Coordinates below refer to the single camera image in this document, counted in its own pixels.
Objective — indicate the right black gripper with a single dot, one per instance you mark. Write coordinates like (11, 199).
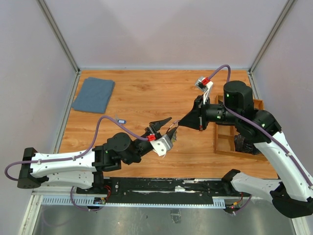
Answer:
(192, 119)

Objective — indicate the wooden compartment tray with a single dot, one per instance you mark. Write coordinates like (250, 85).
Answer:
(224, 143)

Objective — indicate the blue tag key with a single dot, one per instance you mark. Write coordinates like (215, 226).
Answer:
(121, 121)

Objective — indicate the left aluminium frame post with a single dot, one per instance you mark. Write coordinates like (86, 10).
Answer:
(57, 33)

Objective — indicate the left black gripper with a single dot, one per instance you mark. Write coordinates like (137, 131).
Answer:
(155, 126)

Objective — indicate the rolled dark tie right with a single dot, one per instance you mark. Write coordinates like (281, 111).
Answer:
(242, 145)

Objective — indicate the large metal keyring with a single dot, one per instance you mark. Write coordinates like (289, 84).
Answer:
(172, 131)

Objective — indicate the black mounting base rail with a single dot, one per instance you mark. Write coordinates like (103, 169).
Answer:
(161, 191)

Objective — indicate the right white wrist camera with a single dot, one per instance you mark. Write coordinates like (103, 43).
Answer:
(205, 85)

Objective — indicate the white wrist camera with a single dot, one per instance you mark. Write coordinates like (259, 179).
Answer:
(205, 85)
(162, 145)

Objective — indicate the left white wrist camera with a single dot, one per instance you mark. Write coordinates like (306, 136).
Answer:
(162, 145)

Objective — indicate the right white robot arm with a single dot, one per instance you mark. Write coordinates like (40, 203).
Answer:
(292, 193)

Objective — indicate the right aluminium frame post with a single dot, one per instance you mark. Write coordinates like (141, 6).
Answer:
(274, 30)

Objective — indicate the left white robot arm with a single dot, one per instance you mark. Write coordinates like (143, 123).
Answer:
(84, 169)

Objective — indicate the aluminium frame post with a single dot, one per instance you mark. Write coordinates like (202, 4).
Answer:
(274, 30)
(57, 33)

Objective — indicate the blue folded cloth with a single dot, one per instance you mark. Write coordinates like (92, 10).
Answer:
(94, 95)

